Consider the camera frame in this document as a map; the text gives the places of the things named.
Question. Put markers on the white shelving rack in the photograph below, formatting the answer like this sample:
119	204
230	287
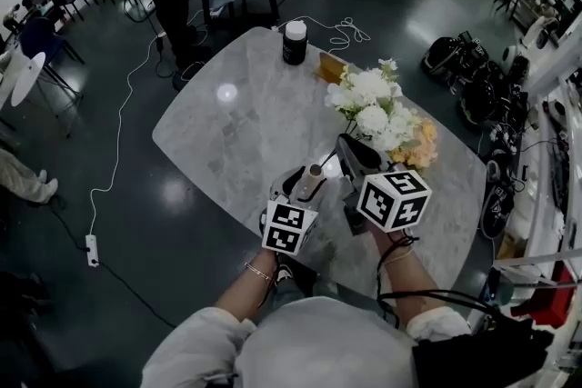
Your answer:
545	159

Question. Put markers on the black backpack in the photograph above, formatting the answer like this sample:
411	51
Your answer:
479	102
441	56
473	52

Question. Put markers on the person's left forearm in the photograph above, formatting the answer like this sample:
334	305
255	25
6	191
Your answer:
245	286

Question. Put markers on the white round side table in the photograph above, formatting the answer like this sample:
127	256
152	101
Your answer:
27	79

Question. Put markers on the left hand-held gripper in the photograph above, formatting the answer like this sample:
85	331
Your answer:
288	227

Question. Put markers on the white flowers bouquet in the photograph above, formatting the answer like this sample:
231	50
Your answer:
373	91

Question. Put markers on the white black standing device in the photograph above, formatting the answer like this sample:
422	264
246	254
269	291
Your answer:
541	32

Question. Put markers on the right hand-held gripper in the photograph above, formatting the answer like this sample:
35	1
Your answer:
393	204

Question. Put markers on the white marble table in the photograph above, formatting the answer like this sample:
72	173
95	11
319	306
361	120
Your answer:
227	141

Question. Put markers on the person's right forearm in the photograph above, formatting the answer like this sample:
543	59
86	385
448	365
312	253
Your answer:
404	281

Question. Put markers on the black bottle with white lid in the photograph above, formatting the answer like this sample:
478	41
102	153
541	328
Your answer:
294	47

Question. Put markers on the amber wooden box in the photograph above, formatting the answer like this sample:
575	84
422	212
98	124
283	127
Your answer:
329	68

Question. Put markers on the white power strip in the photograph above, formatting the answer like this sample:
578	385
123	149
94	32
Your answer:
92	250

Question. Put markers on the pink ceramic vase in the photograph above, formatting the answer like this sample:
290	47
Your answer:
314	184

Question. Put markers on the white black headset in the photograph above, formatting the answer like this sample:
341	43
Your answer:
495	166

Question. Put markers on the blue chair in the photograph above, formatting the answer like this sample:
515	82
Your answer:
41	36

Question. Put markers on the person's white top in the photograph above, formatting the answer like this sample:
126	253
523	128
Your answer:
318	345

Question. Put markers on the person's white black sneaker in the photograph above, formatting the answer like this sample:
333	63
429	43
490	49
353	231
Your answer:
284	273

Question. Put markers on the peach flowers bouquet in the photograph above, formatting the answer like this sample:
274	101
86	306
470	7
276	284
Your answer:
425	145

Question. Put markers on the black oval printed board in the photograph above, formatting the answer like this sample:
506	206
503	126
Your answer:
498	213

